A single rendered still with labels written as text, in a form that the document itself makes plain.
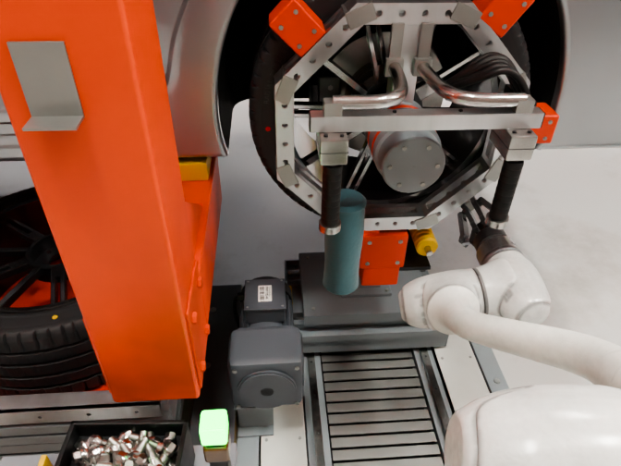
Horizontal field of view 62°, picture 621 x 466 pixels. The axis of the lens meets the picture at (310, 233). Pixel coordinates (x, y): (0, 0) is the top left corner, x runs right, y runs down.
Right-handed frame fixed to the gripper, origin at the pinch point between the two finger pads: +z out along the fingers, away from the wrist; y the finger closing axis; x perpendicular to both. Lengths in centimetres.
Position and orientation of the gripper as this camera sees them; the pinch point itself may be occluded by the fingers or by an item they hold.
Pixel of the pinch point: (466, 198)
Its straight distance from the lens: 137.9
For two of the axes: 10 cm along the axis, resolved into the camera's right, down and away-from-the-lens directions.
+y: 7.2, -5.8, -3.8
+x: -6.9, -5.4, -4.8
